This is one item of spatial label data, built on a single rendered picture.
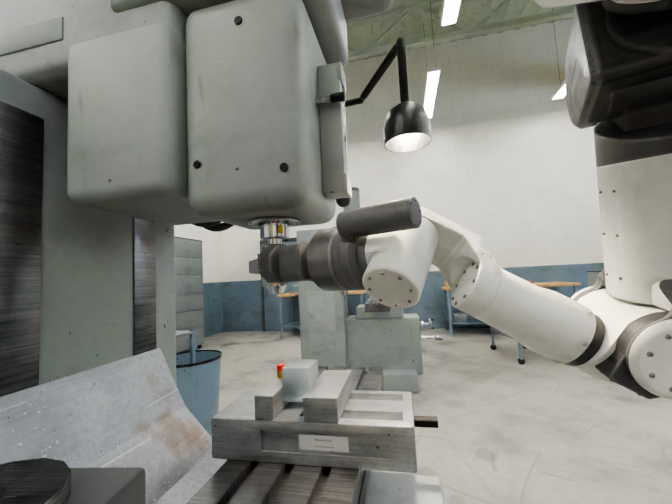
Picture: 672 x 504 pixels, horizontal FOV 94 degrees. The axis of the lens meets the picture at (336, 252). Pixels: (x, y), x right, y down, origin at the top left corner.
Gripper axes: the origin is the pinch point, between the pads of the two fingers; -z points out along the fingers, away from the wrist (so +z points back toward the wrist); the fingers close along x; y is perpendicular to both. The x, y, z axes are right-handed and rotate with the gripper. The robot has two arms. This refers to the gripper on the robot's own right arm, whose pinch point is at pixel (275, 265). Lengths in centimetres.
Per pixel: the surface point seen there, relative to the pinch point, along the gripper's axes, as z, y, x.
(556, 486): 19, 124, -179
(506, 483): -4, 124, -167
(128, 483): 15.8, 14.5, 27.1
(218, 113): 1.3, -21.5, 10.5
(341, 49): 8.5, -39.7, -11.0
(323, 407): 4.3, 23.5, -5.1
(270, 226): 1.4, -6.1, 2.0
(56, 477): 14.3, 13.0, 30.2
